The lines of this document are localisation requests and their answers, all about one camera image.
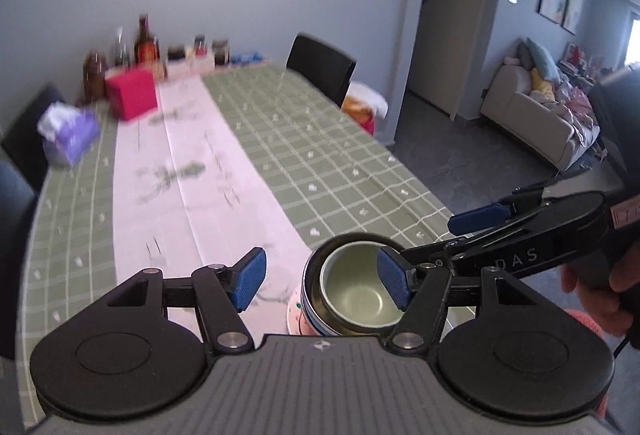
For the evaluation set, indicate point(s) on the purple tissue pack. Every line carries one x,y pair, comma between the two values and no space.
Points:
70,135

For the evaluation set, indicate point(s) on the yellow cushion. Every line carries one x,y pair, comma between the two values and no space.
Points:
541,85

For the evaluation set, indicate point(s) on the white towel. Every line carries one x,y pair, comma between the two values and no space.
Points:
370,95

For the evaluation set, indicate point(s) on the white painted flower plate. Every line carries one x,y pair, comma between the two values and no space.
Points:
294,315

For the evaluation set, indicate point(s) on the pink printed table runner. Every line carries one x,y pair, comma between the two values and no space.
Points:
200,165

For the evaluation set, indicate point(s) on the coral knit garment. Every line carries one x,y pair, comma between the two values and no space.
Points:
587,322

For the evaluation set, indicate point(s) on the person's right hand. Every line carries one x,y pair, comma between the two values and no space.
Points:
630,270

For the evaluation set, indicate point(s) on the pile of pink clothes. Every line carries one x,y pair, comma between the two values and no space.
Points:
575,110

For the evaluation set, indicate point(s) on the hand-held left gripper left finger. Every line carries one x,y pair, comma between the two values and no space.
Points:
250,277

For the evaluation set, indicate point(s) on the white holder box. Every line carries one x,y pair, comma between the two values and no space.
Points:
187,66

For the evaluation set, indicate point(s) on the dark liquor bottle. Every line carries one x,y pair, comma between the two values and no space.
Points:
146,42

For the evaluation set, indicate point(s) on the black chair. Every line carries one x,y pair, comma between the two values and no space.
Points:
27,140
12,225
320,65

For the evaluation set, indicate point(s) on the red plastic stool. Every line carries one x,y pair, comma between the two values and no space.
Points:
367,125

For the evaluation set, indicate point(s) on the beige sofa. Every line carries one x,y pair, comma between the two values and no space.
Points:
525,115

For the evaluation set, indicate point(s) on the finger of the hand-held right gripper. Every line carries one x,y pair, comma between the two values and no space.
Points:
477,218
440,252

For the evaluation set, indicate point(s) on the clear water bottle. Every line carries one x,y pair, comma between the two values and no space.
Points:
120,47

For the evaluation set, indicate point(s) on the red label jar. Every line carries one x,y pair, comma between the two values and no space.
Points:
200,45

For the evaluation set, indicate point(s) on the grey cushion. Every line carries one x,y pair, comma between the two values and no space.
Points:
524,57

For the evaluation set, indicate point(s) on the teal cushion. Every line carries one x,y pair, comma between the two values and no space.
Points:
544,60

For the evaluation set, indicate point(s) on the pink box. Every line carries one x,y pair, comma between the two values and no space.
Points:
131,92

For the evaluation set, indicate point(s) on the dark glass jar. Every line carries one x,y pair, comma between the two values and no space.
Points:
220,52

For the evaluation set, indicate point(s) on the orange plastic stool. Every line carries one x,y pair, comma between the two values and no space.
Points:
355,109

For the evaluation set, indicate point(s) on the blue packet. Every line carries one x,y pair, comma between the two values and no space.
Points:
247,58

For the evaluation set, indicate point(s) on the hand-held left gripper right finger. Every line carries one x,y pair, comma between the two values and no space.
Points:
395,277

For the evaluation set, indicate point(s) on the light green ceramic cup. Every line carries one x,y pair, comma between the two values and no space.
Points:
350,285

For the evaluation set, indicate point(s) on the black lidded jar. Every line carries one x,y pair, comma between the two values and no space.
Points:
176,53

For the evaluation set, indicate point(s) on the blue steel-lined bowl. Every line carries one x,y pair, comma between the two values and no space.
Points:
311,285

